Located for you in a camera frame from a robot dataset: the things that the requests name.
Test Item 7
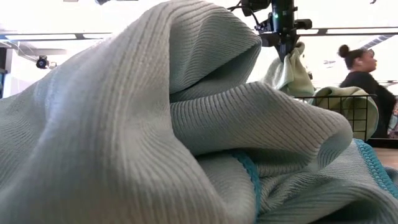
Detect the colourful patchwork quilt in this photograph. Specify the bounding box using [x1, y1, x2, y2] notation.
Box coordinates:
[387, 102, 398, 139]

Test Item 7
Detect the blue microfiber towel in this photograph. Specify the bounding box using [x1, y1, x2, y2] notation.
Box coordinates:
[0, 0, 398, 224]

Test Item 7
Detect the black wire basket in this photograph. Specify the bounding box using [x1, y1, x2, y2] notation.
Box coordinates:
[294, 94, 379, 144]

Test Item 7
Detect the black aluminium table frame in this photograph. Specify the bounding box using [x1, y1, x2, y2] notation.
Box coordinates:
[366, 138, 398, 149]

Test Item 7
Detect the green microfiber towel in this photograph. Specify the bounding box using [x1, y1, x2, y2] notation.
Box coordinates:
[312, 86, 379, 141]
[260, 42, 317, 97]

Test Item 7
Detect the silver ventilation duct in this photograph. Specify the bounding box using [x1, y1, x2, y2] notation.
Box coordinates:
[360, 34, 393, 50]

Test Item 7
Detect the black ceiling spotlight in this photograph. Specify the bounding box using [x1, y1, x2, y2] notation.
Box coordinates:
[35, 55, 50, 70]

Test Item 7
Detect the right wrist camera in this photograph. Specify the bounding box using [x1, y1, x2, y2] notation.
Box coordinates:
[241, 0, 272, 17]

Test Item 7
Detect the person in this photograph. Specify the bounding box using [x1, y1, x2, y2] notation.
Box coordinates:
[338, 44, 398, 139]

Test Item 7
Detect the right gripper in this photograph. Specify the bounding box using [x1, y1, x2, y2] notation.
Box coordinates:
[258, 0, 313, 62]

